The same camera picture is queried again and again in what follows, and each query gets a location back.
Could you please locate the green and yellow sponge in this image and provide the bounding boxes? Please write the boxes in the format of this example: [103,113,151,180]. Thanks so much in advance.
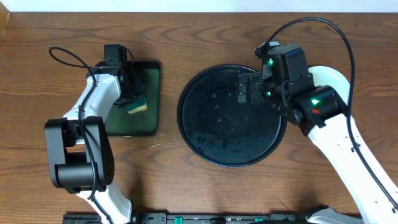
[127,95,147,114]

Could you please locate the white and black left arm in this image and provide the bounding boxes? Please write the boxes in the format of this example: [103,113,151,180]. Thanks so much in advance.
[44,61,134,223]

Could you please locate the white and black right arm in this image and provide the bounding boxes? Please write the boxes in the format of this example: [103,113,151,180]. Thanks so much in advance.
[238,66,397,223]

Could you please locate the black rectangular tray green liquid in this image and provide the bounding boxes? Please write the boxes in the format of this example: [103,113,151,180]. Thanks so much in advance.
[105,61,161,136]

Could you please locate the black round tray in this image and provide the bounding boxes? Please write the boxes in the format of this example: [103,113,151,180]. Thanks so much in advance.
[177,64,287,167]

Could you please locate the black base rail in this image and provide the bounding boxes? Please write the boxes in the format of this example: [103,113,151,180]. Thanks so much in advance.
[62,212,364,224]

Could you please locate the mint green plate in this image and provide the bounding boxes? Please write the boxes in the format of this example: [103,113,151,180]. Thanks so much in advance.
[308,66,350,105]

